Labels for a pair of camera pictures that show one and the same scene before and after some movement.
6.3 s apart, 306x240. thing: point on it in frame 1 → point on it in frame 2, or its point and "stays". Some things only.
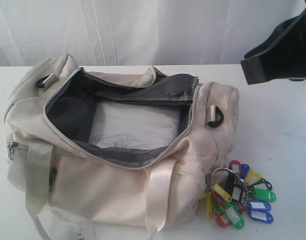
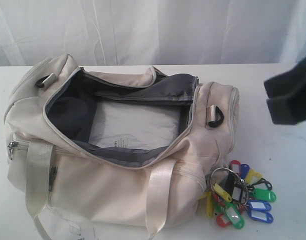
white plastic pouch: x=137 y=128 stays
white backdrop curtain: x=132 y=32 stays
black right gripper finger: x=287 y=53 → x=300 y=77
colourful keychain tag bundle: x=232 y=192 stays
